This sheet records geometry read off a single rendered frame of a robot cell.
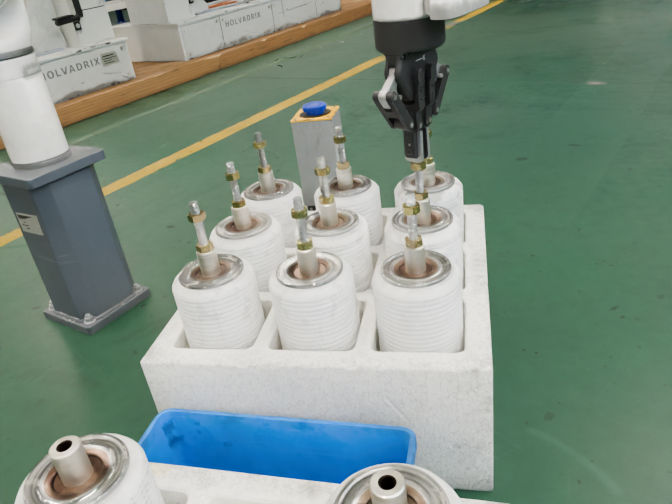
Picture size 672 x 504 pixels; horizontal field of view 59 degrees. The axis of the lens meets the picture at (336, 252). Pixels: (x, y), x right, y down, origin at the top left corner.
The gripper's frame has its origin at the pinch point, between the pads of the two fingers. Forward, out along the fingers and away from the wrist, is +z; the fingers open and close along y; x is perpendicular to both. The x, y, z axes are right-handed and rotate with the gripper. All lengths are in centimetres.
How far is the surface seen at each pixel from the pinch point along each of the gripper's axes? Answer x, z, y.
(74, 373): -51, 35, 28
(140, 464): 1.0, 10.2, 43.4
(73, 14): -226, -4, -90
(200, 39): -225, 20, -155
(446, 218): 2.8, 9.7, -1.1
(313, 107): -29.2, 2.3, -15.7
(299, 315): -3.4, 12.6, 20.3
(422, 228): 1.5, 9.7, 2.4
